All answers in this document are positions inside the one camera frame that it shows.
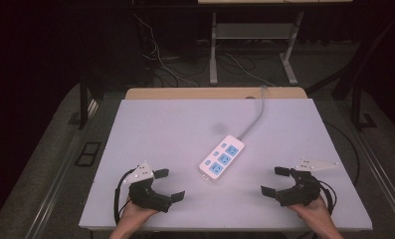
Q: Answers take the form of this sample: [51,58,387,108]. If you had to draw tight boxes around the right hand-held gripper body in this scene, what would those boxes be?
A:
[276,157,340,208]

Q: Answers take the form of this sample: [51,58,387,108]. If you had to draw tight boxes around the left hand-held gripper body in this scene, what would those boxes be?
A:
[122,161,173,214]

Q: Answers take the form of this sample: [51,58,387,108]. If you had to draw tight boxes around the white power strip blue sockets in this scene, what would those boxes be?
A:
[198,134,246,182]

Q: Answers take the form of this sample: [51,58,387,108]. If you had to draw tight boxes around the person's right hand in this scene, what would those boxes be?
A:
[287,195,332,229]

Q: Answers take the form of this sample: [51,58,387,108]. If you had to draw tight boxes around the person's left hand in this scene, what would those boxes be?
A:
[117,196,160,231]

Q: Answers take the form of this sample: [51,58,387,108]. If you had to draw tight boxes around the black metal stand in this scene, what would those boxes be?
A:
[68,71,101,130]
[330,13,395,131]

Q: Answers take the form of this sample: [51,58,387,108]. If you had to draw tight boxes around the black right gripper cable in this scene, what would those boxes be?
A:
[316,178,337,216]

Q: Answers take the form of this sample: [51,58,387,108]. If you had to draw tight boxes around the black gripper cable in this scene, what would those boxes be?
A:
[113,168,137,226]
[316,178,337,216]

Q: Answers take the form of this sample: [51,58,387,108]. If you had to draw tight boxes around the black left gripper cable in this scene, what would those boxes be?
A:
[113,168,137,226]

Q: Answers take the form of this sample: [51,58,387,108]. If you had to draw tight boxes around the grey power strip cable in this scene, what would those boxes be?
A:
[237,85,269,140]

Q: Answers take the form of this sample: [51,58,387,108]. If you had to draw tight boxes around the black floor cable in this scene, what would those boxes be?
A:
[323,121,362,187]

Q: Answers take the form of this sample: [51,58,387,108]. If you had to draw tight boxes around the black rectangular floor frame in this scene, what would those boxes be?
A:
[74,141,102,167]

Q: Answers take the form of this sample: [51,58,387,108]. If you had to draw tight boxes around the aluminium floor rail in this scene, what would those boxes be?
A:
[25,99,99,239]
[352,128,395,233]

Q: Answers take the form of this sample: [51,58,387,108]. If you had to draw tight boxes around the tangle of floor cables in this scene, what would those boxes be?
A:
[131,13,276,89]

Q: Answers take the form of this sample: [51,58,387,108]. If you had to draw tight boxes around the grey metal desk frame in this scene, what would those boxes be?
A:
[209,10,305,87]

